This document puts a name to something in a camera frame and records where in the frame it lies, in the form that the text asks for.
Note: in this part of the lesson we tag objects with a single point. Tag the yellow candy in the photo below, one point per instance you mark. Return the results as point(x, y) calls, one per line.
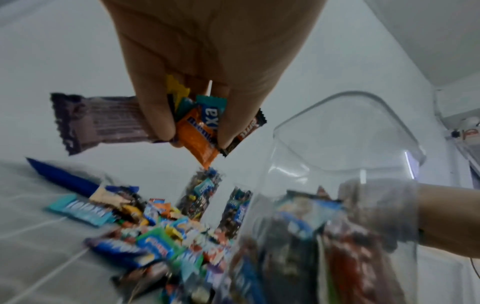
point(178, 92)

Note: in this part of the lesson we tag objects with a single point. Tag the teal candy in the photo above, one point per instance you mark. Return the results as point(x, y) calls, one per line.
point(212, 113)

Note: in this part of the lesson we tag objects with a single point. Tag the blue snack packet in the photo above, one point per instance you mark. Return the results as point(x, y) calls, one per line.
point(64, 178)

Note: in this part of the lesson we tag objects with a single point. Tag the small transparent plastic jar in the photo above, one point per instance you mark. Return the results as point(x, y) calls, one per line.
point(235, 214)
point(337, 154)

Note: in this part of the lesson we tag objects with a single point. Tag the orange candy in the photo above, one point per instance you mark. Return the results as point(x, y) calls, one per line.
point(196, 141)

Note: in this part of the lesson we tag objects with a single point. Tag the long brown candy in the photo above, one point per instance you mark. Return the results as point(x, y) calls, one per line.
point(97, 122)

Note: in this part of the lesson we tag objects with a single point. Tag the tall transparent plastic jar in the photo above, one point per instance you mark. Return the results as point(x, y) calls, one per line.
point(199, 193)

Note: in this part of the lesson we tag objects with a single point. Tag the pile of colourful candies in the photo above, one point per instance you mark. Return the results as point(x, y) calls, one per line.
point(150, 243)

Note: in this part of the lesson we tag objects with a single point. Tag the dark striped candy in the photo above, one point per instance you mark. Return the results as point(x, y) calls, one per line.
point(253, 123)

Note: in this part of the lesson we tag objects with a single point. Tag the white metal frame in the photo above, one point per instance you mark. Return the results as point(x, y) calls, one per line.
point(461, 101)

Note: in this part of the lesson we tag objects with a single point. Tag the person's left hand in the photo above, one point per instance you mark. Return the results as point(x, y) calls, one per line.
point(217, 35)

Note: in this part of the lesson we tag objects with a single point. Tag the person's right hand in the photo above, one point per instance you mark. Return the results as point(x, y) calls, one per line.
point(450, 217)

